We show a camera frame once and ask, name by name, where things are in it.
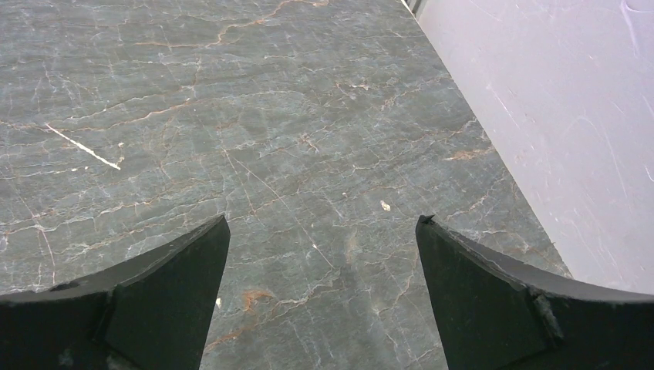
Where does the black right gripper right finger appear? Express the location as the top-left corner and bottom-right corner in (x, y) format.
(416, 216), (653, 369)

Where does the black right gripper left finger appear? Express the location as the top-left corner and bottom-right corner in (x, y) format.
(1, 216), (231, 369)

